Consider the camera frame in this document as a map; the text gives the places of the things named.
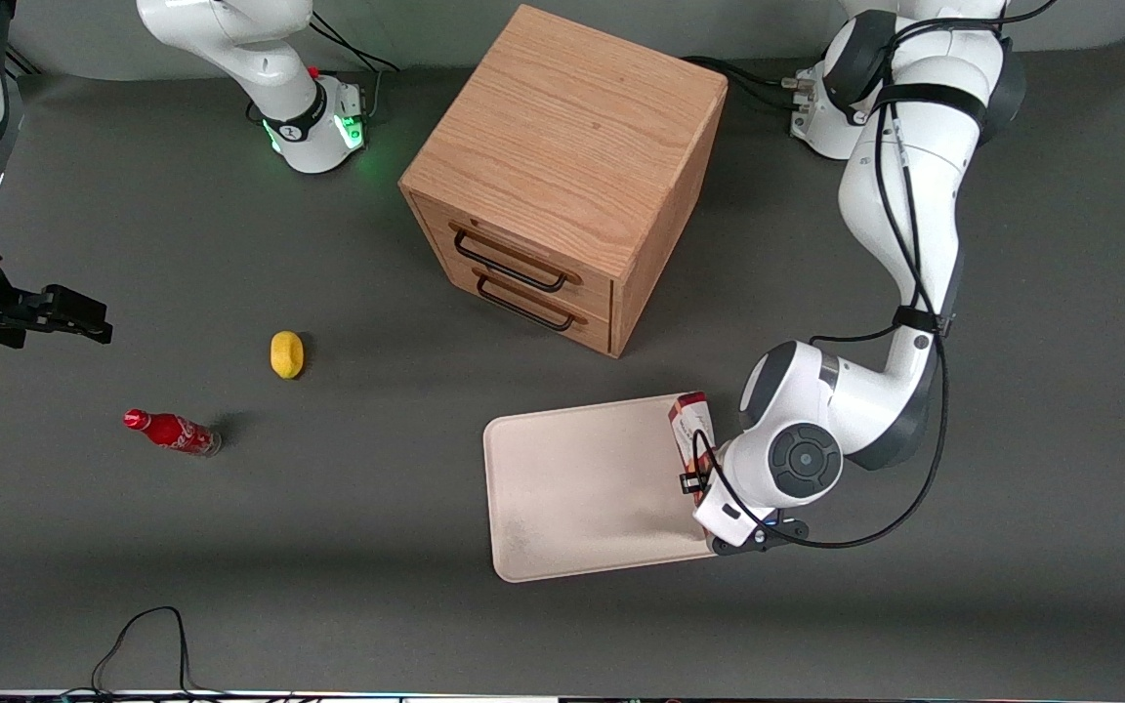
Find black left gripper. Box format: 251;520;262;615
679;471;810;558

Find red tartan shortbread cookie box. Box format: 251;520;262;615
667;392;720;489

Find white plastic tray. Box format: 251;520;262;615
482;393;720;584

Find red cola bottle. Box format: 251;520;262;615
123;408;223;458

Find yellow lemon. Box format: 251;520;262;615
270;330;306;380

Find wooden drawer cabinet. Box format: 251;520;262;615
398;3;729;359

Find black metal drawer handle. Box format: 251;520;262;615
474;272;576;333
451;226;569;294

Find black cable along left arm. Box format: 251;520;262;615
680;0;1062;550

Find thin black looped cable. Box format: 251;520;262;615
60;605;231;703

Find black cables at right arm base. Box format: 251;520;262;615
307;10;399;77

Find black cables at arm base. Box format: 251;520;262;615
307;10;399;77
684;56;810;110

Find black cables at left arm base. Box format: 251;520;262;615
684;56;810;110

